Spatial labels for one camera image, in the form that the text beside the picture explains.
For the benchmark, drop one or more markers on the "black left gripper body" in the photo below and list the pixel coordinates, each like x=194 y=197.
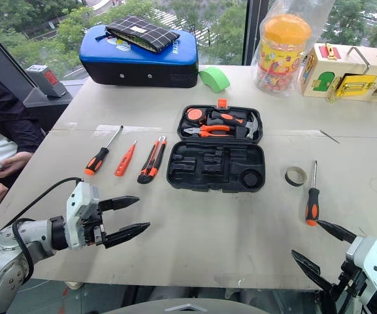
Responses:
x=93 y=229

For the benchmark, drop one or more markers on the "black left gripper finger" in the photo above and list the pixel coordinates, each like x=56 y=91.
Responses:
x=119 y=202
x=126 y=233

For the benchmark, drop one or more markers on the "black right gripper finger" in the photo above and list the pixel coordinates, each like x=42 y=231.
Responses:
x=310 y=269
x=336 y=232

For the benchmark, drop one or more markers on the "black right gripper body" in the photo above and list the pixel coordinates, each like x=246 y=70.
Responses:
x=351 y=284

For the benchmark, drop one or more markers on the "short shaft orange black screwdriver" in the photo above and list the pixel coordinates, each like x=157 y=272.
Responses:
x=312 y=206

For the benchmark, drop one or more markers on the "orange tester pen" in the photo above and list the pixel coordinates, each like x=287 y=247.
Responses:
x=124 y=162

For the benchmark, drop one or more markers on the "long shaft orange black screwdriver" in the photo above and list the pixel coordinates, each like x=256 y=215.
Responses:
x=93 y=163

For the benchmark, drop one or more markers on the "black orange utility knife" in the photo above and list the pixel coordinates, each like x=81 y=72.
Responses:
x=150 y=163

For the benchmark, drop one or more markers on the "black plastic tool case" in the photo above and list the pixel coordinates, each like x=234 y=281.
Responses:
x=207 y=183

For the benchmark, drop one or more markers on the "wooden latch toy box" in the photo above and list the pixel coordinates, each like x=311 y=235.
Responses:
x=338 y=62

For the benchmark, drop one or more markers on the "dark tape roll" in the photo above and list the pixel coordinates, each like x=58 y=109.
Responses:
x=288 y=178

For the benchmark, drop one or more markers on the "orange black tape measure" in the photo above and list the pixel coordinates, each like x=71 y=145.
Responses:
x=194 y=114

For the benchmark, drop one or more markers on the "dark grey stand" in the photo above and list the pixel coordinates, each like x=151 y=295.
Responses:
x=47 y=108

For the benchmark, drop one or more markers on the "bystander dark sleeve arm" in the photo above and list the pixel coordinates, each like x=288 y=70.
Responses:
x=8 y=114

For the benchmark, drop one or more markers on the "grey box with red label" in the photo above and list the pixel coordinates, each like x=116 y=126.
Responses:
x=42 y=83

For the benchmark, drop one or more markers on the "blue black padded case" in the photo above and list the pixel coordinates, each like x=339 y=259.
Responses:
x=142 y=59

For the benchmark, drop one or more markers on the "green tape roll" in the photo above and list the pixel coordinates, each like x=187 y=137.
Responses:
x=216 y=80

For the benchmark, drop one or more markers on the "black checked fabric pouch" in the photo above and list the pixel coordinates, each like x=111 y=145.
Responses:
x=142 y=31

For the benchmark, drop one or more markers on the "clear jar with orange lid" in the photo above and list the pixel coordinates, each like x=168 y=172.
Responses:
x=279 y=59

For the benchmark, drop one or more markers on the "clear plastic bag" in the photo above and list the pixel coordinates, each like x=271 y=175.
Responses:
x=319 y=16

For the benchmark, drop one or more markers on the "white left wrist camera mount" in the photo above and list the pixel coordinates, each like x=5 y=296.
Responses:
x=80 y=202

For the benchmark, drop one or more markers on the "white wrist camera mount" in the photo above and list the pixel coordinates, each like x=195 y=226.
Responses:
x=371 y=258
x=80 y=202

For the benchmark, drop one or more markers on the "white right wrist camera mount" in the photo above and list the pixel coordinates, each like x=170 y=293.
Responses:
x=371 y=258

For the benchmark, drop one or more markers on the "black window frame post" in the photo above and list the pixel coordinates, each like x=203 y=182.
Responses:
x=255 y=29

